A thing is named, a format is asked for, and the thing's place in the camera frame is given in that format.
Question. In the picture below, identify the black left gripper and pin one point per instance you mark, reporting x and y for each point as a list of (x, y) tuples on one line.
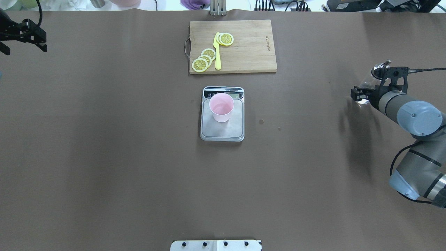
[(29, 33)]

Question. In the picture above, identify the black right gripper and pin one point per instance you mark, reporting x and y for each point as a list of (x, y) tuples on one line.
[(373, 97)]

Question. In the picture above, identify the glass sauce bottle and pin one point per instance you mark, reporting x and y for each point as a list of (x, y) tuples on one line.
[(370, 80)]

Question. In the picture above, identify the pink plastic cup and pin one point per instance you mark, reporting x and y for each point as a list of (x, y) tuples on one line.
[(221, 106)]

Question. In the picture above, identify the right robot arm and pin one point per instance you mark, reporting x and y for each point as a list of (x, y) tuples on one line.
[(415, 172)]

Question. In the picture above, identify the digital kitchen scale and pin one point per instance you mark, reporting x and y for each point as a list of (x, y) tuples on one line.
[(231, 130)]

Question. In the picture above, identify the wooden cutting board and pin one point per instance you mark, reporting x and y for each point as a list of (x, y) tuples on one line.
[(253, 49)]

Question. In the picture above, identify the yellow plastic knife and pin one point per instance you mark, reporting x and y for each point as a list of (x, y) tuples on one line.
[(216, 45)]

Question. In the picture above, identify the lemon slice on knife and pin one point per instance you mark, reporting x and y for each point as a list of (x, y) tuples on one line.
[(225, 39)]

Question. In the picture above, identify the lemon slice back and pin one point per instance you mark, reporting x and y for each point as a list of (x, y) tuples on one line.
[(209, 52)]

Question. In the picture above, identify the lemon slice middle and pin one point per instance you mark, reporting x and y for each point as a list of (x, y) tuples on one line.
[(207, 58)]

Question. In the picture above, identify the lemon slice front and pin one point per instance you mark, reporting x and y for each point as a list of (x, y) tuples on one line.
[(199, 65)]

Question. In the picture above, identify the purple cloth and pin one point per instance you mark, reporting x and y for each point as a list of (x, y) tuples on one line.
[(195, 4)]

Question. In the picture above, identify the aluminium frame post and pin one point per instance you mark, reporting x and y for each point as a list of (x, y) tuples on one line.
[(218, 8)]

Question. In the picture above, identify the white bracket plate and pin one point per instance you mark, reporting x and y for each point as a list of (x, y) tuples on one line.
[(217, 245)]

